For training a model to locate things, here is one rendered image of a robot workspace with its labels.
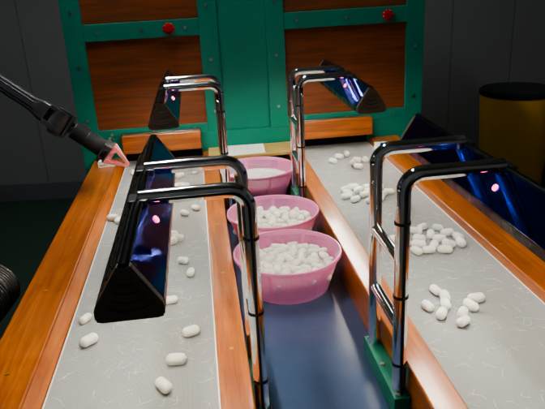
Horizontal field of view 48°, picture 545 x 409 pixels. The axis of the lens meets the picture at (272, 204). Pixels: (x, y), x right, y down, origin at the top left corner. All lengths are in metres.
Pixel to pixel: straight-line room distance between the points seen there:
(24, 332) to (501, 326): 0.94
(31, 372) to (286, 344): 0.50
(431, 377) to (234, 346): 0.36
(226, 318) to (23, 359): 0.38
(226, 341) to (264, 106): 1.42
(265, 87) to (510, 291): 1.37
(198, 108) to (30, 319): 1.30
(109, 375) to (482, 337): 0.70
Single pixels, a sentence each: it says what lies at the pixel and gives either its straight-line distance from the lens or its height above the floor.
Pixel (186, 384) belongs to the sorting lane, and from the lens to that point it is 1.13.
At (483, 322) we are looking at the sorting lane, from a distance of 1.30.
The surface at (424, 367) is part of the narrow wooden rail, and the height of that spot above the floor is 0.77.
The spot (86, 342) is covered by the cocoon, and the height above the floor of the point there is 0.76.
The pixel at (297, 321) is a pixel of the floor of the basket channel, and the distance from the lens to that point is 1.40.
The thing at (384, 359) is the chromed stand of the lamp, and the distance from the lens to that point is 1.21.
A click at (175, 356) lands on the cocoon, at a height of 0.76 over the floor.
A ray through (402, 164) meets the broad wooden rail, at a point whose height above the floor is 0.77.
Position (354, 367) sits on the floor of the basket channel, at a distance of 1.26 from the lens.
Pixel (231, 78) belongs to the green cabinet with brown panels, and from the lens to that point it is 2.42.
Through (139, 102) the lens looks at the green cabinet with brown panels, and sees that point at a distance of 2.45.
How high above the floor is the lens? 1.40
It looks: 20 degrees down
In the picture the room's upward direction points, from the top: 3 degrees counter-clockwise
